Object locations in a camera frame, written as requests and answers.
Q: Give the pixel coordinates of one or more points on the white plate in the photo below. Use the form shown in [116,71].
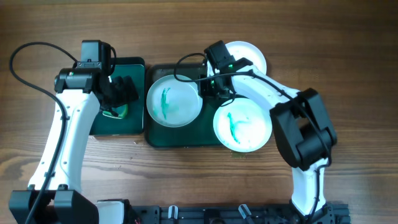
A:
[241,125]
[173,101]
[237,57]

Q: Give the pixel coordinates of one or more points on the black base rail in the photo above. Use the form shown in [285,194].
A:
[236,214]

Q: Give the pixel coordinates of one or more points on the green yellow sponge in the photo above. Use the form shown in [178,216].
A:
[119,111]

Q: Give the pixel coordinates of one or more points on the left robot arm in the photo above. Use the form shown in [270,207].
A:
[53,193]

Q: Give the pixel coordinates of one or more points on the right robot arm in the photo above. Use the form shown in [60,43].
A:
[303,133]

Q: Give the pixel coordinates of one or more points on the small black water tray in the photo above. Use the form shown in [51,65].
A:
[133,122]

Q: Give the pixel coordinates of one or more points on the large dark green tray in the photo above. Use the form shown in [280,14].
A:
[199,132]

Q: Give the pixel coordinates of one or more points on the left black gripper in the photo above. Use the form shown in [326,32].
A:
[125,91]

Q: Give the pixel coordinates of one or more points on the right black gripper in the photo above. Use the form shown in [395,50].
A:
[204,91]

